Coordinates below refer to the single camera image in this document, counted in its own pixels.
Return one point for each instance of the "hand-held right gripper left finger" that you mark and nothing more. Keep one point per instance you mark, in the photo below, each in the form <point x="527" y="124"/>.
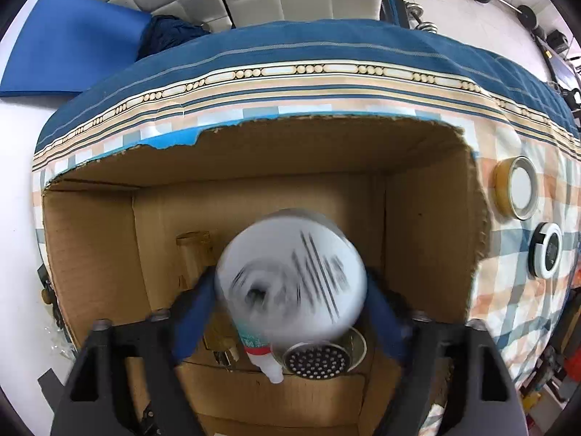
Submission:
<point x="190" y="318"/>

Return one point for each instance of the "black speaker box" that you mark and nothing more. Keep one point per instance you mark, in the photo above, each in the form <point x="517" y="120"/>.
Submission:
<point x="557" y="42"/>

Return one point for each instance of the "white round jar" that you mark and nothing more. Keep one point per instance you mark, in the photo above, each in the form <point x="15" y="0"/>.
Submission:
<point x="290" y="277"/>

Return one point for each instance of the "black table clamp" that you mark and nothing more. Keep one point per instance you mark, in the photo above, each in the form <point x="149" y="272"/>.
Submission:
<point x="45" y="295"/>

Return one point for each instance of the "white green red spray tube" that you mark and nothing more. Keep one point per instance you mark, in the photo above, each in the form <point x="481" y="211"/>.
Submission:
<point x="258" y="349"/>

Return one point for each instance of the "yellow glass bottle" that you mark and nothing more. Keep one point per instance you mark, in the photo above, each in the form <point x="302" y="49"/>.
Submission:
<point x="193" y="250"/>

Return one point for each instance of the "small metal dumbbell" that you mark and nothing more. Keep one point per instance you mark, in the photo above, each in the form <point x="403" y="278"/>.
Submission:
<point x="414" y="9"/>

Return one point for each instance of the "black-lidded white round tin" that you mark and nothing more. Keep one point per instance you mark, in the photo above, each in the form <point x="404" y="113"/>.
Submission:
<point x="547" y="250"/>

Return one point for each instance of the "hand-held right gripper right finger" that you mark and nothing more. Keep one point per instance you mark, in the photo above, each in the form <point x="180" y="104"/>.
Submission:
<point x="386" y="322"/>

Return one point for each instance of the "perforated metal round speaker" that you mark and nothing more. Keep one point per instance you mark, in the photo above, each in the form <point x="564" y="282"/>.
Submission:
<point x="313" y="359"/>

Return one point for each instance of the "gold-rimmed round tin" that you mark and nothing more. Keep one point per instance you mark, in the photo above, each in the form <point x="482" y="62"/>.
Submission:
<point x="517" y="188"/>

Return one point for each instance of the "cardboard box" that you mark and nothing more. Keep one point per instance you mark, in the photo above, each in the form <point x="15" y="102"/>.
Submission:
<point x="317" y="168"/>

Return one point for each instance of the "plaid blue-bordered tablecloth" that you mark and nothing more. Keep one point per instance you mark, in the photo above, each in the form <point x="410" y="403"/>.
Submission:
<point x="317" y="50"/>

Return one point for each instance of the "dark blue cloth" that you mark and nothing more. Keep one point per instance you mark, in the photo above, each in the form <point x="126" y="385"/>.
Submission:
<point x="168" y="32"/>

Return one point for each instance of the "blue foam mat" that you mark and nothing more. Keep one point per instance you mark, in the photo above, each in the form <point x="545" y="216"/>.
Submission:
<point x="68" y="41"/>

